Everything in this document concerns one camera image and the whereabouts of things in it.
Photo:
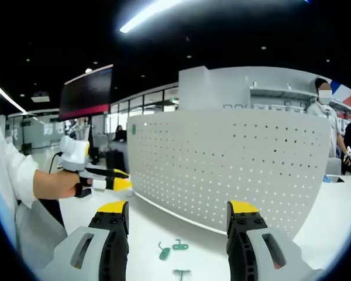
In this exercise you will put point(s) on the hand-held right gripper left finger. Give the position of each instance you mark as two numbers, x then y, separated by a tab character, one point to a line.
108	243

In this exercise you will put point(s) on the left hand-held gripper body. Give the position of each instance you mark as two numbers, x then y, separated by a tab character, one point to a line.
74	152

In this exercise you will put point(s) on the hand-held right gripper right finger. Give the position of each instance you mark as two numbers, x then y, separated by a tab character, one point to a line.
245	243

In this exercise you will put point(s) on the white perforated mounting plate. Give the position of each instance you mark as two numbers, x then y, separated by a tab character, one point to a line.
222	164

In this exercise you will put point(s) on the person's left hand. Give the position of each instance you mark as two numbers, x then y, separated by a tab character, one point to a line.
55	184

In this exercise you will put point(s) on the black cabinet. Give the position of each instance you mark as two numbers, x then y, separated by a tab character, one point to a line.
115	161

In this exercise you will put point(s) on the black hanging screen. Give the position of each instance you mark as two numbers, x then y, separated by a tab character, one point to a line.
86	93

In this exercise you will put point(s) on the person's white-shirted torso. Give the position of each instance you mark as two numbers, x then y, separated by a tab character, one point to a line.
0	181

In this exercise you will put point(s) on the long ceiling light strip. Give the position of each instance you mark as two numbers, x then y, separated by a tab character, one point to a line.
146	14
11	101

